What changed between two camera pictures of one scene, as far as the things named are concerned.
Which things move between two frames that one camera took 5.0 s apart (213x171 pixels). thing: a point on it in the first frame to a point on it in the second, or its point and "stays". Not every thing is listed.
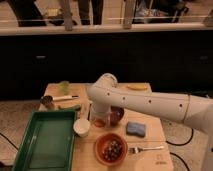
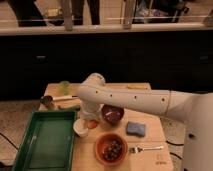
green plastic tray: [48, 142] stays
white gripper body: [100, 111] to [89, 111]
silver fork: [138, 149] stays
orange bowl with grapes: [110, 149] stays
